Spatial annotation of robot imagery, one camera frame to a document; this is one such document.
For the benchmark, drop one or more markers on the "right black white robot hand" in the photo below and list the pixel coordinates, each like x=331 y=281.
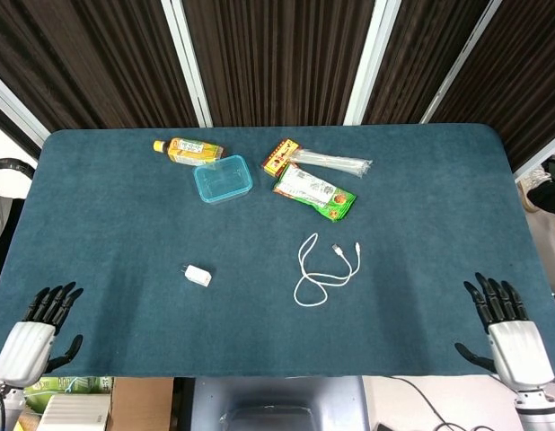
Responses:
x=520 y=354

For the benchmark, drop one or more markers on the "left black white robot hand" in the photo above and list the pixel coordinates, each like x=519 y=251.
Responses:
x=23 y=354

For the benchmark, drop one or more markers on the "white charger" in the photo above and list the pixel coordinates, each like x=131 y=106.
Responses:
x=199 y=275

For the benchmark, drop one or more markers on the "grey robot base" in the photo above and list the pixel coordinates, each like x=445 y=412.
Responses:
x=277 y=397

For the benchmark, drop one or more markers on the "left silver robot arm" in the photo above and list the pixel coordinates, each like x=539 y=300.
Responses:
x=8 y=404

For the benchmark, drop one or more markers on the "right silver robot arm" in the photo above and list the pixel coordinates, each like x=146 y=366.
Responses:
x=538 y=410

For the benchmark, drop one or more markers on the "green printed packet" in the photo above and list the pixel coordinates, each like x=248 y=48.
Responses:
x=53 y=385

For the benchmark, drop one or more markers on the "white ribbed box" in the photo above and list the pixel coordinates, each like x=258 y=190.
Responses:
x=73 y=413

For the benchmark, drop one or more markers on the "brown cardboard box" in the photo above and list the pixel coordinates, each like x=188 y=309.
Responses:
x=140 y=404

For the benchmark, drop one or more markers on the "black trouser leg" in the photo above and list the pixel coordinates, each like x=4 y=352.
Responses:
x=551 y=199

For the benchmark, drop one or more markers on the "blue felt table cloth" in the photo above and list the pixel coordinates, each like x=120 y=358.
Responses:
x=125 y=224

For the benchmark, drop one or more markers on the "white sneaker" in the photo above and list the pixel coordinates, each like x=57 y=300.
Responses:
x=533 y=184

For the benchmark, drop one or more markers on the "black curved chair armrest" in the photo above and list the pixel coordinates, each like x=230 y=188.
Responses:
x=12 y=165

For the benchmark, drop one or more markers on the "green white snack packet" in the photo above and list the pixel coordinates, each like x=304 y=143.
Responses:
x=313 y=190

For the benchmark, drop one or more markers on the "yellow tea bottle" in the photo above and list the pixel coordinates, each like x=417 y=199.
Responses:
x=192 y=152

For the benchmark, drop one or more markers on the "blue clear plastic container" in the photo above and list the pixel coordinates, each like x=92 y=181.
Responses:
x=223 y=179

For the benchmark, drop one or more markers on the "red yellow small box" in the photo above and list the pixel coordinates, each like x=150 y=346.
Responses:
x=276 y=160

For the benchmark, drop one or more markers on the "white partition frame post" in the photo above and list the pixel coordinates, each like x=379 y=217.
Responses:
x=542 y=157
x=365 y=63
x=17 y=112
x=457 y=67
x=187 y=58

